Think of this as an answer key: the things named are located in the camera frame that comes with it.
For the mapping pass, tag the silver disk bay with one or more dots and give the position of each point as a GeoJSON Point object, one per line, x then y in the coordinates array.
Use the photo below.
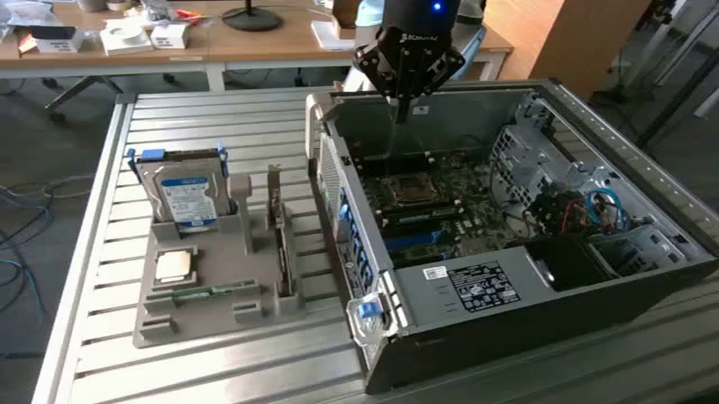
{"type": "Point", "coordinates": [646, 248]}

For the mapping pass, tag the brown cardboard box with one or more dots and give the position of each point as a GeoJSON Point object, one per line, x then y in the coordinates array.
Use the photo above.
{"type": "Point", "coordinates": [343, 14]}

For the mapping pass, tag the blue card retention clip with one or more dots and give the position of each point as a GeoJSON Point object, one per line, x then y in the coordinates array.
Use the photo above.
{"type": "Point", "coordinates": [346, 219]}
{"type": "Point", "coordinates": [360, 257]}
{"type": "Point", "coordinates": [354, 233]}
{"type": "Point", "coordinates": [367, 280]}

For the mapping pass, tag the installed green RAM stick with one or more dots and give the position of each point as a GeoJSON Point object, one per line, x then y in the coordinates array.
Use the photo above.
{"type": "Point", "coordinates": [427, 214]}

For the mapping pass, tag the black and white labelled box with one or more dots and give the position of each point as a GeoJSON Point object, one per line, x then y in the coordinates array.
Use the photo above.
{"type": "Point", "coordinates": [56, 42]}

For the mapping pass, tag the grey parts rack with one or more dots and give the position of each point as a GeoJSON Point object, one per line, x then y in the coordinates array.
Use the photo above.
{"type": "Point", "coordinates": [224, 273]}

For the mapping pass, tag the silver CPU chip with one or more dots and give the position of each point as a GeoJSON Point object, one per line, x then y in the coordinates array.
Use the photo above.
{"type": "Point", "coordinates": [173, 267]}

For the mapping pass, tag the white paper stack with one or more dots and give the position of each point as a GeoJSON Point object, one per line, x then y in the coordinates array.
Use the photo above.
{"type": "Point", "coordinates": [331, 38]}

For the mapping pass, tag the small white box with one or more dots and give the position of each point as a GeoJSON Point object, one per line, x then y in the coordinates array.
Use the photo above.
{"type": "Point", "coordinates": [169, 37]}

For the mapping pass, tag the wooden desk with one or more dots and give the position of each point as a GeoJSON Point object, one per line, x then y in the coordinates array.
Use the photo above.
{"type": "Point", "coordinates": [89, 58]}

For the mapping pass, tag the open black PC case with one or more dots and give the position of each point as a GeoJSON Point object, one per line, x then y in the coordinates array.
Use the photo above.
{"type": "Point", "coordinates": [506, 336]}

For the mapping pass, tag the green motherboard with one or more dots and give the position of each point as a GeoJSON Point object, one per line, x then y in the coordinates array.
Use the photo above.
{"type": "Point", "coordinates": [478, 210]}

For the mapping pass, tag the blue case release latch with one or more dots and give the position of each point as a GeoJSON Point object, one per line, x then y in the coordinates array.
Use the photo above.
{"type": "Point", "coordinates": [370, 309]}

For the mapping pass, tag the long PCIe expansion slot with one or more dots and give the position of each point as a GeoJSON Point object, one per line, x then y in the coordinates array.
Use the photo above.
{"type": "Point", "coordinates": [412, 240]}

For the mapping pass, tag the hard disk with blue carrier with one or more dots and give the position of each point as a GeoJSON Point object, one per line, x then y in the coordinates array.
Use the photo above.
{"type": "Point", "coordinates": [185, 198]}

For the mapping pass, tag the grey power supply unit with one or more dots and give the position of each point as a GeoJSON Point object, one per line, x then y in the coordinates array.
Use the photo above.
{"type": "Point", "coordinates": [427, 303]}

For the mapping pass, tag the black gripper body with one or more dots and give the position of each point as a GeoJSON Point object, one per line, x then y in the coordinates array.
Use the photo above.
{"type": "Point", "coordinates": [418, 38]}

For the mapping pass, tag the dark metal table leg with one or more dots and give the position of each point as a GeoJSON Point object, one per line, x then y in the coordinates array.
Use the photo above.
{"type": "Point", "coordinates": [674, 105]}

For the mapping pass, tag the metal CPU socket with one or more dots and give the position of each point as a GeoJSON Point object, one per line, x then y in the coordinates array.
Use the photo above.
{"type": "Point", "coordinates": [410, 189]}

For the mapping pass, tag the green graphics card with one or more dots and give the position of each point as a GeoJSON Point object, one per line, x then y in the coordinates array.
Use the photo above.
{"type": "Point", "coordinates": [279, 235]}

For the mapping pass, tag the white box with tape roll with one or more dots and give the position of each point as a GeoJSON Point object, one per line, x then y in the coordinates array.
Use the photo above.
{"type": "Point", "coordinates": [125, 40]}

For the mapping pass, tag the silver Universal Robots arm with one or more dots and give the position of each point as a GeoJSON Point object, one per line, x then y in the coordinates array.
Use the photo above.
{"type": "Point", "coordinates": [367, 12]}

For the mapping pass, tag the loose green RAM stick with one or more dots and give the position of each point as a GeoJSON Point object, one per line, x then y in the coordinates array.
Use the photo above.
{"type": "Point", "coordinates": [208, 290]}

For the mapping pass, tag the black round stand base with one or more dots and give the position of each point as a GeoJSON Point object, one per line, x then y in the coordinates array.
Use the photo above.
{"type": "Point", "coordinates": [251, 19]}

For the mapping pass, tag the wooden cabinet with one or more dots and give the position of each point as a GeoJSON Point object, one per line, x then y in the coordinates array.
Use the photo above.
{"type": "Point", "coordinates": [584, 42]}

